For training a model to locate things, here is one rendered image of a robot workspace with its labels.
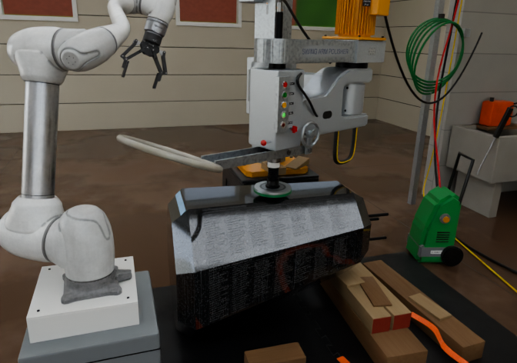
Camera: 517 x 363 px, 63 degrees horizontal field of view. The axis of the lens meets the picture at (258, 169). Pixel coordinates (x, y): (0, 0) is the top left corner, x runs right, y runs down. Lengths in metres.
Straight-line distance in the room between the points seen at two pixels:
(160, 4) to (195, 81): 6.56
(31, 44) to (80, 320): 0.86
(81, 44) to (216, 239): 1.22
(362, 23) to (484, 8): 2.53
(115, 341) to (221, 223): 1.00
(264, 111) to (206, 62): 6.24
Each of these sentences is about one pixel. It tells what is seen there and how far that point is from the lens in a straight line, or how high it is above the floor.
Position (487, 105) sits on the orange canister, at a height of 1.07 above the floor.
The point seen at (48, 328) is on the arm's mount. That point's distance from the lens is 1.50.
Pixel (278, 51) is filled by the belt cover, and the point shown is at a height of 1.63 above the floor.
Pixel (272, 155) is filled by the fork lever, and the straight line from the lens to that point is 2.29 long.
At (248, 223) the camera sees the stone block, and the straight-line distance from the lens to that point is 2.30.
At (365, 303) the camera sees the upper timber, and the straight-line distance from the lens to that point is 2.64.
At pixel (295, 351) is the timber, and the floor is 0.13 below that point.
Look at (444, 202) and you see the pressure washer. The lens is 3.57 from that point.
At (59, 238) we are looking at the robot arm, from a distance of 1.46.
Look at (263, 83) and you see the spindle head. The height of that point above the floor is 1.47.
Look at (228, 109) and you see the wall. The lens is 8.64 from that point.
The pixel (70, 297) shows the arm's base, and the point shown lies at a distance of 1.50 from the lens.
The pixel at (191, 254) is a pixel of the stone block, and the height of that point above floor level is 0.65.
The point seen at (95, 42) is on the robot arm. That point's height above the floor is 1.67.
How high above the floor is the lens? 1.69
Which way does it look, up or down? 17 degrees down
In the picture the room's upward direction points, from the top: 2 degrees clockwise
